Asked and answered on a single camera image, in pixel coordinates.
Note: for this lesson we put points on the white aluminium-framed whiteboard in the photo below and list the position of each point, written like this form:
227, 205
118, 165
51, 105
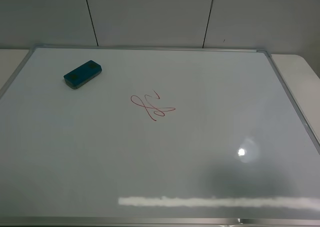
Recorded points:
160, 138

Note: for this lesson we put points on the teal whiteboard eraser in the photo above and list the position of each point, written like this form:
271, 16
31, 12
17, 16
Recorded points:
82, 74

